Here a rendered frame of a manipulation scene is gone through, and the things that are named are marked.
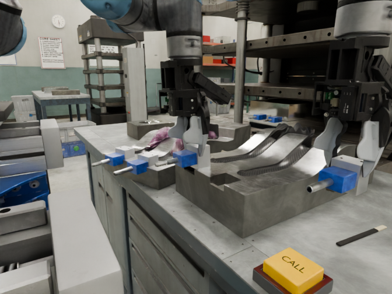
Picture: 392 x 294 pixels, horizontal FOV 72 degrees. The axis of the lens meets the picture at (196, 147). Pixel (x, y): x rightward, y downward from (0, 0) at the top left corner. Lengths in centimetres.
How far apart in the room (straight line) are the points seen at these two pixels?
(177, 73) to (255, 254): 38
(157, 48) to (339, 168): 818
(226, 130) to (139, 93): 407
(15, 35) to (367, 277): 85
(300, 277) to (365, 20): 36
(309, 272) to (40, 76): 751
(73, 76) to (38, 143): 716
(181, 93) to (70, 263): 43
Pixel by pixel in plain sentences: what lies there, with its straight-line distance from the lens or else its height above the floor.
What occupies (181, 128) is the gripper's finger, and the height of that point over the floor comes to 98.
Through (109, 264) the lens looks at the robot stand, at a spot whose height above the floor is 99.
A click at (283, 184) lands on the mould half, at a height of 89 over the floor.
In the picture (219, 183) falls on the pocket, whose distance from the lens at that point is 60.
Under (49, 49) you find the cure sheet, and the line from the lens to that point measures 772.
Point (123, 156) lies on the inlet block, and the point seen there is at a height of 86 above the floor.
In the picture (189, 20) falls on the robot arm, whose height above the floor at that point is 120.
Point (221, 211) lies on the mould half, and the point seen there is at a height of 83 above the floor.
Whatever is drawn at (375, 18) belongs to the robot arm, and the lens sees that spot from 46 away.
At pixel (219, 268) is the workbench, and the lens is 51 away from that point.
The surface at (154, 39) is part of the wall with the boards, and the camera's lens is 854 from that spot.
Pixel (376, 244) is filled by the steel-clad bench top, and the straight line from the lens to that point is 62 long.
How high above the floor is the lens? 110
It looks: 15 degrees down
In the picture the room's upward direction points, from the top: straight up
